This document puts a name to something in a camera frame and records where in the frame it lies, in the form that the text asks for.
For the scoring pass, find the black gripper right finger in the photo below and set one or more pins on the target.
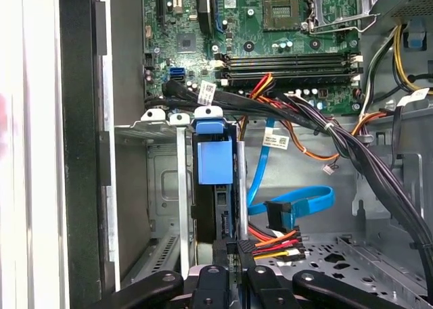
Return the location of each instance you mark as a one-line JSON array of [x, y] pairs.
[[264, 288]]

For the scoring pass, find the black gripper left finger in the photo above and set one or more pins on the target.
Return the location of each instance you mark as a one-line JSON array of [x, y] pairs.
[[213, 288]]

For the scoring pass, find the hard disk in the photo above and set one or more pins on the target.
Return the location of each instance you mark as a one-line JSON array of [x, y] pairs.
[[214, 160]]

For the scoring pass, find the metal disk bay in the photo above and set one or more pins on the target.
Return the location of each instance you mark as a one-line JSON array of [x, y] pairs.
[[162, 187]]

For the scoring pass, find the black RAM slot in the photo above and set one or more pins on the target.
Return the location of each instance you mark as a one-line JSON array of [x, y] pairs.
[[287, 64], [304, 80], [287, 57], [287, 72]]

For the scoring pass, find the black expansion slot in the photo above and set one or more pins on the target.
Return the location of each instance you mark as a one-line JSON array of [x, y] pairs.
[[161, 4]]

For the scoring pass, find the black PC case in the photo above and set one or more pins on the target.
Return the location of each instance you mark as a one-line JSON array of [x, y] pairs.
[[81, 153]]

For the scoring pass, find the blue board ports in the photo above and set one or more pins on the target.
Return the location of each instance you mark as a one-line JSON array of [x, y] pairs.
[[177, 75]]

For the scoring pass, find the green motherboard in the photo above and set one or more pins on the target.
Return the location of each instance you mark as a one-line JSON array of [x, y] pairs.
[[257, 42]]

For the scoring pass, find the black chipset chip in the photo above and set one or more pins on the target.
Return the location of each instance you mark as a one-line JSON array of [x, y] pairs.
[[186, 42]]

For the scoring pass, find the CPU socket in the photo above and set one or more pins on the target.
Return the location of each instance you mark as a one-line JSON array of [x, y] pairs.
[[280, 11]]

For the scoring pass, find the black graphics card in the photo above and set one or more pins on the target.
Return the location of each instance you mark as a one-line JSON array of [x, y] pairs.
[[204, 8]]

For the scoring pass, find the grey power supply unit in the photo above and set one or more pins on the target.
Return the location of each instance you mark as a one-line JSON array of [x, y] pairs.
[[412, 1]]

